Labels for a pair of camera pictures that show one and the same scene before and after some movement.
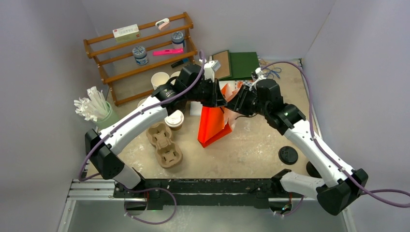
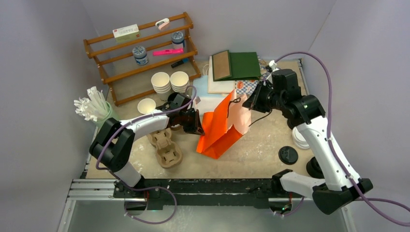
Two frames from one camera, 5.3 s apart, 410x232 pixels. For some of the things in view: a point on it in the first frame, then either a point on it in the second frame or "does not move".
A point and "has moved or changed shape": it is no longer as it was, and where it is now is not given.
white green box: (126, 33) does not move
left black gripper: (217, 98) to (195, 128)
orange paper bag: (213, 124) has moved or changed shape
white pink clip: (161, 23) does not move
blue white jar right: (178, 41) does not move
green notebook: (235, 65) does not move
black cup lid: (287, 155) does not move
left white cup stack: (159, 79) does not move
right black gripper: (238, 104) to (255, 102)
